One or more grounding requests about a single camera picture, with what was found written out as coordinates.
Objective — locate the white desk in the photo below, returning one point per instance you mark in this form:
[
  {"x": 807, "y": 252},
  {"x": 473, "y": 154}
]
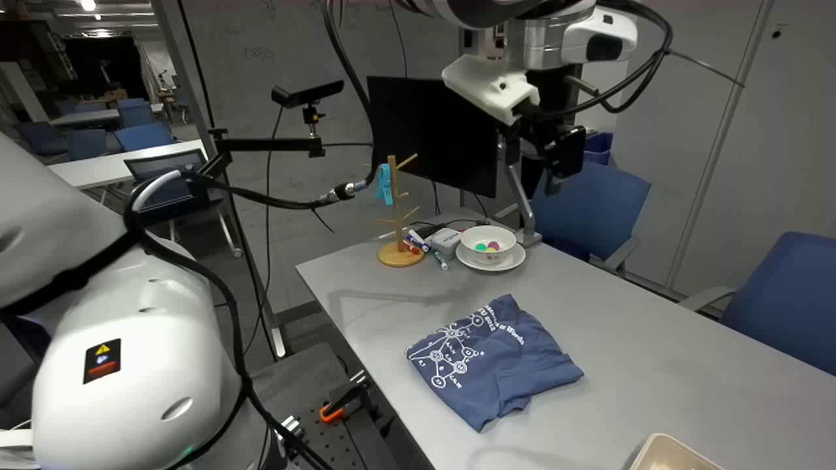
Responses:
[{"x": 94, "y": 167}]

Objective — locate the grey monitor stand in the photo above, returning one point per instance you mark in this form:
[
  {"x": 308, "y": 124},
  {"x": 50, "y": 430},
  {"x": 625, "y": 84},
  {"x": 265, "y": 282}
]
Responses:
[{"x": 527, "y": 216}]

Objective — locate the white cabinet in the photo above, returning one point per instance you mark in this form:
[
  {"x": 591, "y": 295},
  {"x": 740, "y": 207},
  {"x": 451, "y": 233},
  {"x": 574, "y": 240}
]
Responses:
[{"x": 740, "y": 131}]

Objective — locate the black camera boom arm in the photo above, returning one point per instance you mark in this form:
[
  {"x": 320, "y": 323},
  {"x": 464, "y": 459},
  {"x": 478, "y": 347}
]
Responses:
[{"x": 261, "y": 144}]

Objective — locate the blue printed t-shirt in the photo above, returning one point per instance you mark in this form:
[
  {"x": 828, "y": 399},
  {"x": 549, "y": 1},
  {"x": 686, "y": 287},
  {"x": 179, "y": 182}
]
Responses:
[{"x": 498, "y": 366}]

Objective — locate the black stereo camera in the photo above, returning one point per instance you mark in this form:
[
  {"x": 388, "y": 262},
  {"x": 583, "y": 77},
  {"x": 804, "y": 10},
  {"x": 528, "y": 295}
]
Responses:
[{"x": 303, "y": 91}]

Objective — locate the grey stand pole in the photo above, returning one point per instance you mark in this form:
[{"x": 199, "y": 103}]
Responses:
[{"x": 252, "y": 262}]

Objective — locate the beige tray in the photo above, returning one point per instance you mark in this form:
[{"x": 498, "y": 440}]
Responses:
[{"x": 669, "y": 458}]

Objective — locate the white plate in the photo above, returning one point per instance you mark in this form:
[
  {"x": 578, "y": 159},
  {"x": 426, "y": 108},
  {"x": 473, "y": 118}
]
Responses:
[{"x": 512, "y": 259}]

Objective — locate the teal item on peg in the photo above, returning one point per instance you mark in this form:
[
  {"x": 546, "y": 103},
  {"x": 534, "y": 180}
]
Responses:
[{"x": 386, "y": 185}]

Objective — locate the white bowl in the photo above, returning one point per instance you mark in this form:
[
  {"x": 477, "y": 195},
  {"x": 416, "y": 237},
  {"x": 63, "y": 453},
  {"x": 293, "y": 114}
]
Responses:
[{"x": 470, "y": 235}]

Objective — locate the blue bin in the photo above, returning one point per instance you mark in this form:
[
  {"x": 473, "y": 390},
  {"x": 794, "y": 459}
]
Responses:
[{"x": 600, "y": 152}]

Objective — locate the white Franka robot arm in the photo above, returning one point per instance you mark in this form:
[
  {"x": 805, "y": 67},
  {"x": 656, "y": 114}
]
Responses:
[{"x": 131, "y": 366}]

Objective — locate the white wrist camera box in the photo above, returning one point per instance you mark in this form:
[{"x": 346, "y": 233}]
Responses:
[{"x": 493, "y": 91}]

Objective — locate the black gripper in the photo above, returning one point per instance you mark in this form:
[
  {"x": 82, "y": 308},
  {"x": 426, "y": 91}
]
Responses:
[{"x": 549, "y": 94}]

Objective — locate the black monitor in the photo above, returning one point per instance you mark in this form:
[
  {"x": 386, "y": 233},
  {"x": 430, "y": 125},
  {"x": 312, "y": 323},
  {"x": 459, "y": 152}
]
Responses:
[{"x": 426, "y": 131}]

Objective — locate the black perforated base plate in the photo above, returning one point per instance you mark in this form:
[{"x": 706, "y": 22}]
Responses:
[{"x": 303, "y": 381}]

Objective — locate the small white box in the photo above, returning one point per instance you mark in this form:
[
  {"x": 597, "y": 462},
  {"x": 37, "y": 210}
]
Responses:
[{"x": 446, "y": 237}]

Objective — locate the wooden peg stand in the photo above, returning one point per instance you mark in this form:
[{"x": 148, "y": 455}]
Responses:
[{"x": 400, "y": 254}]

